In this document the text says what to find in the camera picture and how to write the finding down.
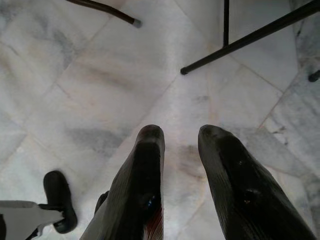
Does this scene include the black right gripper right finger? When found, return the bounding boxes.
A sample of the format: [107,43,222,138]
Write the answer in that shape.
[197,124,319,240]

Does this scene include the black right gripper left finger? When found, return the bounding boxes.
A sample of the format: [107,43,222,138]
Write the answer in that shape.
[99,124,166,240]

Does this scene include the black metal leg foot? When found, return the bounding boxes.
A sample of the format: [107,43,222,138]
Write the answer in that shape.
[308,69,320,83]

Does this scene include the black metal table frame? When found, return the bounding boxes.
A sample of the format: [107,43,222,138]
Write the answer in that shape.
[180,0,320,76]

